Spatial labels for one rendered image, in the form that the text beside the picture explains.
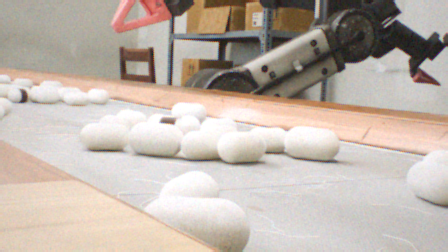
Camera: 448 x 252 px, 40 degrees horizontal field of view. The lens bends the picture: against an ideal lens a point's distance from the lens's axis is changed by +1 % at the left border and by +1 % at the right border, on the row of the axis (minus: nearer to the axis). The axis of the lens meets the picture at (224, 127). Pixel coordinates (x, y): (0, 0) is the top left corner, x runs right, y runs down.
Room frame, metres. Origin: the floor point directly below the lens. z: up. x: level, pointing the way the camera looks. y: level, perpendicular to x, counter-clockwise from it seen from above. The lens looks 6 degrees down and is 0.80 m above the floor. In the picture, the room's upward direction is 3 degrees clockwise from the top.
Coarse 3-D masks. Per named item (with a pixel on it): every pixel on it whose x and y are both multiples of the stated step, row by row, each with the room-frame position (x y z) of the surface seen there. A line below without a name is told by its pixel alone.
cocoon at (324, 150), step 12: (288, 132) 0.41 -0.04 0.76; (300, 132) 0.40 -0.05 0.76; (312, 132) 0.40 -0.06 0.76; (324, 132) 0.40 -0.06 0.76; (288, 144) 0.40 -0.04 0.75; (300, 144) 0.40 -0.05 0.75; (312, 144) 0.39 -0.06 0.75; (324, 144) 0.39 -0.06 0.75; (336, 144) 0.39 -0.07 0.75; (300, 156) 0.40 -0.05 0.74; (312, 156) 0.40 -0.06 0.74; (324, 156) 0.39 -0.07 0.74
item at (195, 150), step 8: (184, 136) 0.38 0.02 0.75; (192, 136) 0.37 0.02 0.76; (200, 136) 0.37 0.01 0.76; (208, 136) 0.38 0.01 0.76; (216, 136) 0.38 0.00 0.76; (184, 144) 0.37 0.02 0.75; (192, 144) 0.37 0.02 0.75; (200, 144) 0.37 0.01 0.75; (208, 144) 0.37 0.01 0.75; (216, 144) 0.38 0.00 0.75; (184, 152) 0.37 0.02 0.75; (192, 152) 0.37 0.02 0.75; (200, 152) 0.37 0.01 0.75; (208, 152) 0.37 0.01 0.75; (216, 152) 0.38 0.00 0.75
